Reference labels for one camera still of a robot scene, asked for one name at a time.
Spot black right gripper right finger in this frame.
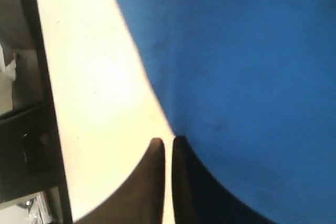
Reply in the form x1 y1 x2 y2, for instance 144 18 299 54
172 136 272 224

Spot blue ring binder notebook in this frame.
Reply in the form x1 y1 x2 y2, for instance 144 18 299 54
117 0 335 223

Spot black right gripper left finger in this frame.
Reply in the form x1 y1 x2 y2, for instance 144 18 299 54
76 138 165 224

